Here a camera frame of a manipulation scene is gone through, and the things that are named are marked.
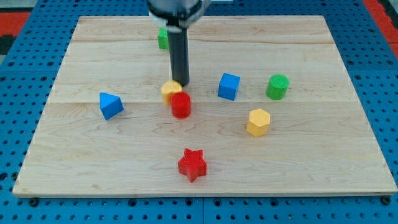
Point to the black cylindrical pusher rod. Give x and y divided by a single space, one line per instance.
179 57

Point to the yellow rounded block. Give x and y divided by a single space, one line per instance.
168 89

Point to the green block behind rod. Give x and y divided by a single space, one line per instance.
162 38

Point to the red cylinder block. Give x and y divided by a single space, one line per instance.
181 105

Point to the blue cube block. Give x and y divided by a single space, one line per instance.
228 86

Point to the blue triangular prism block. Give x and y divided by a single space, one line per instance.
110 105

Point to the green cylinder block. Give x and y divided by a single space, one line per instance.
277 86

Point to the yellow hexagon block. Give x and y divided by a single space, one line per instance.
258 122

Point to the red star block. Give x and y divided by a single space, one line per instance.
192 164

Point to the wooden board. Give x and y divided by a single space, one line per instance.
319 141

